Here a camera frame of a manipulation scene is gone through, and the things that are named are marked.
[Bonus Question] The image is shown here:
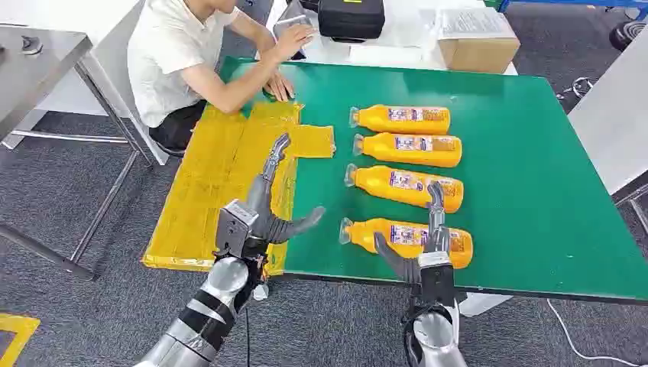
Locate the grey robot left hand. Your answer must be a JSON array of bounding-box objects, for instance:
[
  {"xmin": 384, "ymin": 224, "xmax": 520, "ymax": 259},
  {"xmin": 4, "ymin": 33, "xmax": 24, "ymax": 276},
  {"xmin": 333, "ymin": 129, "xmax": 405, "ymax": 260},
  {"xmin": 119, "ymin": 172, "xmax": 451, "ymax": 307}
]
[{"xmin": 245, "ymin": 132, "xmax": 326, "ymax": 245}]

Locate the person's right hand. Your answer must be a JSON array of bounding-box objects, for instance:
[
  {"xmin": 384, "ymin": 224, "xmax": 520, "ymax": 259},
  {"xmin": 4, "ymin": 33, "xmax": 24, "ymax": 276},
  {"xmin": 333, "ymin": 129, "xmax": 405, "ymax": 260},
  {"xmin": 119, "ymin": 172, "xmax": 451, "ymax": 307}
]
[{"xmin": 263, "ymin": 70, "xmax": 296, "ymax": 102}]

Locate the person's left hand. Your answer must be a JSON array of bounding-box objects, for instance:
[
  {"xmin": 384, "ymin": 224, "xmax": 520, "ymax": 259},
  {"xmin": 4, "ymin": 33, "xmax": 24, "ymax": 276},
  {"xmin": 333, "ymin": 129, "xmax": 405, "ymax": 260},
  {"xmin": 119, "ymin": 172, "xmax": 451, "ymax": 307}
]
[{"xmin": 274, "ymin": 24, "xmax": 319, "ymax": 65}]

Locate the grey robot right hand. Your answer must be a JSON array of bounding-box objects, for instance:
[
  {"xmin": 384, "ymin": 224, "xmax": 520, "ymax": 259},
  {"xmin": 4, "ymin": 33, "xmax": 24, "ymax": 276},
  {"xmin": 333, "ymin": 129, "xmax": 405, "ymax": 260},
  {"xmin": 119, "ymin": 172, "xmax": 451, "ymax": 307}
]
[{"xmin": 373, "ymin": 181, "xmax": 452, "ymax": 284}]

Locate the orange drink bottle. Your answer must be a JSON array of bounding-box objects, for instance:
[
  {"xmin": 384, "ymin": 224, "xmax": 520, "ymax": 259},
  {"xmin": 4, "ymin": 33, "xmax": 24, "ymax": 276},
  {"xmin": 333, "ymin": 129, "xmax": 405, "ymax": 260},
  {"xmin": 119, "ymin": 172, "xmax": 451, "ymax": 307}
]
[
  {"xmin": 344, "ymin": 163, "xmax": 465, "ymax": 214},
  {"xmin": 349, "ymin": 104, "xmax": 452, "ymax": 136},
  {"xmin": 352, "ymin": 132, "xmax": 463, "ymax": 169},
  {"xmin": 339, "ymin": 217, "xmax": 475, "ymax": 270}
]

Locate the grey tablet device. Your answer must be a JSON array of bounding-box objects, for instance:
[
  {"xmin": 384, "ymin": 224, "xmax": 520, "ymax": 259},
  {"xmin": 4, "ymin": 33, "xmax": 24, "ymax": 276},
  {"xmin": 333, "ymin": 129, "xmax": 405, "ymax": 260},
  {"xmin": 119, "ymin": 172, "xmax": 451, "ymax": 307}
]
[{"xmin": 272, "ymin": 1, "xmax": 314, "ymax": 41}]

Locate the yellow sheet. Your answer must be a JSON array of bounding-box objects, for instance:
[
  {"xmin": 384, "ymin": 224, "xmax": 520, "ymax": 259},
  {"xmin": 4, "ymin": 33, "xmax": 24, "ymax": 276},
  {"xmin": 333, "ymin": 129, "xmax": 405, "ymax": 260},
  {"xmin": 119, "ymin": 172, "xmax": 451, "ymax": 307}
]
[{"xmin": 141, "ymin": 101, "xmax": 337, "ymax": 277}]

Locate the black bag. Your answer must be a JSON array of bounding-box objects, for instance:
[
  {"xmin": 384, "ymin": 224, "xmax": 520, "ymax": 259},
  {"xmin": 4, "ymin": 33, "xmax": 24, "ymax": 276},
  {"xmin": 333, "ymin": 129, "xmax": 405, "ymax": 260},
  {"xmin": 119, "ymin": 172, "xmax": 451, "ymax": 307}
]
[{"xmin": 317, "ymin": 0, "xmax": 386, "ymax": 43}]

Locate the white table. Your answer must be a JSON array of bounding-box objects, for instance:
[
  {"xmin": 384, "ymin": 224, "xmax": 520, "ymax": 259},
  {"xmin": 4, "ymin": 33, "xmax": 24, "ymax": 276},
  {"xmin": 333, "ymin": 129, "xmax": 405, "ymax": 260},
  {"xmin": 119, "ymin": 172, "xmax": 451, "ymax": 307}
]
[{"xmin": 255, "ymin": 0, "xmax": 518, "ymax": 76}]

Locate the green mat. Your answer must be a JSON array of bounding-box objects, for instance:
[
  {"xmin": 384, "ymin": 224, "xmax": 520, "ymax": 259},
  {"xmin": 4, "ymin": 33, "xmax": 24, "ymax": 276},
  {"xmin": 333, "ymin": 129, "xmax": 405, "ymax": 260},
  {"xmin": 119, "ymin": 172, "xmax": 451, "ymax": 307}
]
[{"xmin": 219, "ymin": 57, "xmax": 648, "ymax": 300}]

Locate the person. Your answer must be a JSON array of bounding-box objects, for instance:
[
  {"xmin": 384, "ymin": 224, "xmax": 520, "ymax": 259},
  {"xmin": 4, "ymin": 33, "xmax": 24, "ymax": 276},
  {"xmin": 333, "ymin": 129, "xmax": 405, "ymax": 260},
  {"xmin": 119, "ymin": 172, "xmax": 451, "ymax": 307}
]
[{"xmin": 126, "ymin": 0, "xmax": 320, "ymax": 155}]

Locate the cardboard box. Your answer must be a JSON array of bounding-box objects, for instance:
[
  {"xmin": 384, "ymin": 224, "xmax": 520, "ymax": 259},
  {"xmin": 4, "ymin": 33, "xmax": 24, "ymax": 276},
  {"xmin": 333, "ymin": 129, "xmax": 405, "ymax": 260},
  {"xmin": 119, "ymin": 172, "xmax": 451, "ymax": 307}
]
[{"xmin": 437, "ymin": 7, "xmax": 521, "ymax": 76}]

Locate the grey side table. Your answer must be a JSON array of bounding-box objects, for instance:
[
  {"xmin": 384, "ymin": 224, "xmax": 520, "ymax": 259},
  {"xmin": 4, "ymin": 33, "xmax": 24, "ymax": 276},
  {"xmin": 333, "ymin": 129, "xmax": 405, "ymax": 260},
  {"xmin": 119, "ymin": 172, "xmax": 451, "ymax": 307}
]
[{"xmin": 566, "ymin": 30, "xmax": 648, "ymax": 234}]

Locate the steel table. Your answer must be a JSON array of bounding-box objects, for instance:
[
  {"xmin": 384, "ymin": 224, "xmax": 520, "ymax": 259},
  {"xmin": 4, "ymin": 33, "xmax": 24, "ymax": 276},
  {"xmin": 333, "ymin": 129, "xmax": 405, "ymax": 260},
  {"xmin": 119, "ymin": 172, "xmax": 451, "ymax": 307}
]
[{"xmin": 0, "ymin": 25, "xmax": 153, "ymax": 282}]

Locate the grey round knob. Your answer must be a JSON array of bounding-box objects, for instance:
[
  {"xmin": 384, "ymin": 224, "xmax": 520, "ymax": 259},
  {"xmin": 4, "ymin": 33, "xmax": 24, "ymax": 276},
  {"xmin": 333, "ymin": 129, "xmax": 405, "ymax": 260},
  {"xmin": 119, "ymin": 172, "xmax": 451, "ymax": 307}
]
[{"xmin": 20, "ymin": 35, "xmax": 44, "ymax": 56}]

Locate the blue metal rack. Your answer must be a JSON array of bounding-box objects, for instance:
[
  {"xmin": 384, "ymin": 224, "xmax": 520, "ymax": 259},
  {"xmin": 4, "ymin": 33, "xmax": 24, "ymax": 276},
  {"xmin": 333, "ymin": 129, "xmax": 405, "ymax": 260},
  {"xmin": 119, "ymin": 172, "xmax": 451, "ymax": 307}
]
[{"xmin": 498, "ymin": 0, "xmax": 648, "ymax": 14}]

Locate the black wheel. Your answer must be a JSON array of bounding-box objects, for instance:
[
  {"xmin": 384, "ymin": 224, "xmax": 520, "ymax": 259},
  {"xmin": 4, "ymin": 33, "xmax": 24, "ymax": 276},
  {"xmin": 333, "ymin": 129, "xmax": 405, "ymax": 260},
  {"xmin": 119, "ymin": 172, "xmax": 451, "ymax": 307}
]
[{"xmin": 608, "ymin": 19, "xmax": 648, "ymax": 53}]

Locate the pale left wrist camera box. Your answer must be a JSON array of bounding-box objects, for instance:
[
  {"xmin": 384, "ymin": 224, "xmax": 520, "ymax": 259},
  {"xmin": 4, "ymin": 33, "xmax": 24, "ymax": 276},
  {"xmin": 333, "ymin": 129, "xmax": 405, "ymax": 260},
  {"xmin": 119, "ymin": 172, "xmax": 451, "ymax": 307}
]
[{"xmin": 214, "ymin": 199, "xmax": 260, "ymax": 258}]

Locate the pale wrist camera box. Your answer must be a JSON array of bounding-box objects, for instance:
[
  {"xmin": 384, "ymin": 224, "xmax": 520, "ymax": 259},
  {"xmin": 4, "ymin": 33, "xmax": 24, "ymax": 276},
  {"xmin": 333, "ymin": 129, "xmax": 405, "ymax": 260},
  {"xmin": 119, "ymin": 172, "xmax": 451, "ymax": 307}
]
[
  {"xmin": 214, "ymin": 199, "xmax": 260, "ymax": 258},
  {"xmin": 416, "ymin": 252, "xmax": 457, "ymax": 308}
]

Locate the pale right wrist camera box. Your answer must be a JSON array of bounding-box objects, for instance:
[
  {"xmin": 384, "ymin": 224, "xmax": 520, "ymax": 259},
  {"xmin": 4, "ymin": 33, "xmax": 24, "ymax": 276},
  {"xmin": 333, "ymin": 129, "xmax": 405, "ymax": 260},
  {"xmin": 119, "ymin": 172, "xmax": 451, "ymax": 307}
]
[{"xmin": 416, "ymin": 252, "xmax": 457, "ymax": 308}]

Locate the white floor cable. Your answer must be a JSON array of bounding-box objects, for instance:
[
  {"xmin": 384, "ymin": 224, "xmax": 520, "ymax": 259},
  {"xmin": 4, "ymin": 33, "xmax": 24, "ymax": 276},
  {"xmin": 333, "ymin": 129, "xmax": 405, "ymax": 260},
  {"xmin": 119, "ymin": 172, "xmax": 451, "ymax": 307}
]
[{"xmin": 546, "ymin": 298, "xmax": 644, "ymax": 367}]

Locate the black floor cable bundle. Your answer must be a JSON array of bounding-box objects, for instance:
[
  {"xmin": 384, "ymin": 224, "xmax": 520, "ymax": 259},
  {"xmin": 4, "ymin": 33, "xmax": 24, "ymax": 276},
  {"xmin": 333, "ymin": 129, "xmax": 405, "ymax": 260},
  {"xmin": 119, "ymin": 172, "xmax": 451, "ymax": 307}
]
[{"xmin": 556, "ymin": 76, "xmax": 596, "ymax": 103}]

